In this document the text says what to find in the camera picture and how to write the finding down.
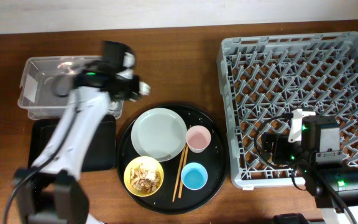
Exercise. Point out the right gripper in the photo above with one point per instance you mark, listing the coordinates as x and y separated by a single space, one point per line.
279 142

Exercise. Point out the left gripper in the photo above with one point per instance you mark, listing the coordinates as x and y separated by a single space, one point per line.
138 97

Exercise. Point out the grey plate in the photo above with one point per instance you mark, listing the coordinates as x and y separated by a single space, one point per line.
159 133

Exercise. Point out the pink cup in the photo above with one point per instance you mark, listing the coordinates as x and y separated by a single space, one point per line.
198 138

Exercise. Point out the yellow bowl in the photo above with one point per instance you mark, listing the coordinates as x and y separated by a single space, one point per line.
150 163

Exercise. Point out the blue cup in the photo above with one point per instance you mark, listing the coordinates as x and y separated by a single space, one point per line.
194 176

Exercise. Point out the peanut shells and rice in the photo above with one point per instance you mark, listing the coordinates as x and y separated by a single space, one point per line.
144 180

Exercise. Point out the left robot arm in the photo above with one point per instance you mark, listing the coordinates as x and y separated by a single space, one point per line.
49 191

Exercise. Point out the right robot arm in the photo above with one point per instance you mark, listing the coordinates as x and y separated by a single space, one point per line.
318 158

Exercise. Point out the grey dishwasher rack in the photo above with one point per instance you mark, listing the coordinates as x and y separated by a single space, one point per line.
263 77

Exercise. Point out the black rectangular tray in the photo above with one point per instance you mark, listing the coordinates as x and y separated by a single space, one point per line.
101 154

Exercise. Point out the round black serving tray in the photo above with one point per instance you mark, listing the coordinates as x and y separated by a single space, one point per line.
215 159

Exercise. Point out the clear plastic bin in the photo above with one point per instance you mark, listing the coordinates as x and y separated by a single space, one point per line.
36 81

